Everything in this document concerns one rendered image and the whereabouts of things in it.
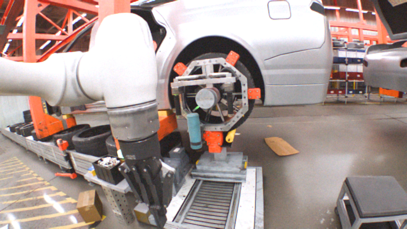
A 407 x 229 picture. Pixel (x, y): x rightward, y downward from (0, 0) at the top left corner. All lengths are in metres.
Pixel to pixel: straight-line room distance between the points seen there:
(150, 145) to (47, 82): 0.21
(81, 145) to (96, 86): 1.83
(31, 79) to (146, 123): 0.21
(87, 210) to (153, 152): 1.28
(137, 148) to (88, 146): 1.77
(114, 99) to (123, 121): 0.04
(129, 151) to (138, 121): 0.06
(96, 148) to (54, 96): 1.71
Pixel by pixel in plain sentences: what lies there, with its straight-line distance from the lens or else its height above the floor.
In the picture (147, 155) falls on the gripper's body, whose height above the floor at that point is 0.88.
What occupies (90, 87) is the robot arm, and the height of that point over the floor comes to 1.00.
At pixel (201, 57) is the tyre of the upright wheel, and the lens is 1.29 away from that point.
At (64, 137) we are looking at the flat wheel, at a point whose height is 0.46.
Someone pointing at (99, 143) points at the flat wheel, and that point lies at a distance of 2.00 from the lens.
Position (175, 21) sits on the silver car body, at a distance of 1.44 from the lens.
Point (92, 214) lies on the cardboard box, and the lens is 1.54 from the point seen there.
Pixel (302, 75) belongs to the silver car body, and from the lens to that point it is 1.30.
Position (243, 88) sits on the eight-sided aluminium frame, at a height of 0.89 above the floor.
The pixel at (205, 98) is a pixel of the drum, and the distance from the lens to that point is 1.05.
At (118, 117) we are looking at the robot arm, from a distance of 0.26.
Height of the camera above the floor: 0.99
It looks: 13 degrees down
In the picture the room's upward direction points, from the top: 6 degrees counter-clockwise
